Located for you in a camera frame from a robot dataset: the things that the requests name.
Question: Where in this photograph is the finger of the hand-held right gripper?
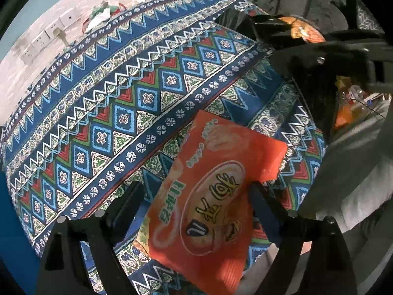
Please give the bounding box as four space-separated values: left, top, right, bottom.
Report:
249 15 393 50
270 41 393 94

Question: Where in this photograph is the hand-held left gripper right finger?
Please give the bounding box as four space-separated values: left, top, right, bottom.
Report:
247 183 358 295

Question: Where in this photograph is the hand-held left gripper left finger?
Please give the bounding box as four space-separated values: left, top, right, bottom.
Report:
36 181 145 295

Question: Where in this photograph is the orange and black snack packet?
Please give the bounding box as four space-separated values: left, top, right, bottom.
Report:
278 15 326 44

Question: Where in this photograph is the large orange-red snack packet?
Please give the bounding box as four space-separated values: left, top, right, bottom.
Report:
139 110 289 295

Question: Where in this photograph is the black plastic bag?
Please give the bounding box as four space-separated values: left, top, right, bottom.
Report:
213 6 274 48

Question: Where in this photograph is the orange packet in clear wrap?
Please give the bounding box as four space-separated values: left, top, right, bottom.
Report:
333 75 381 131

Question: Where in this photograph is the person's grey clothing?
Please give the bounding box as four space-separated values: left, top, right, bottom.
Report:
299 98 393 283

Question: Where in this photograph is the patterned blue blanket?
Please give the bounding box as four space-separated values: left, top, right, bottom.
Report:
0 0 329 295

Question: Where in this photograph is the red white green bag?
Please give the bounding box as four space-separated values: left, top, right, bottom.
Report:
83 1 126 33

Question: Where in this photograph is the white wall socket strip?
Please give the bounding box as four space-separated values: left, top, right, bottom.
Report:
20 4 80 63

